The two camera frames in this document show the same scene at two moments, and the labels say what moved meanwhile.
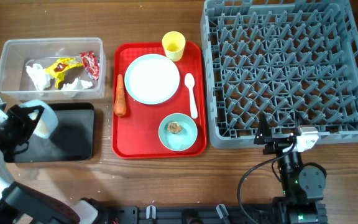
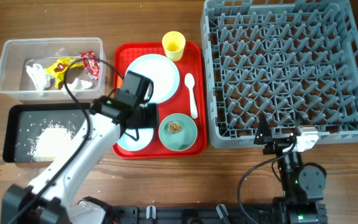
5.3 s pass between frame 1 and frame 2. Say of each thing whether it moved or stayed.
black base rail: stayed
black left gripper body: moved
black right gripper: stayed
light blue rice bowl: moved
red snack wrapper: stayed
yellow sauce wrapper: stayed
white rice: moved
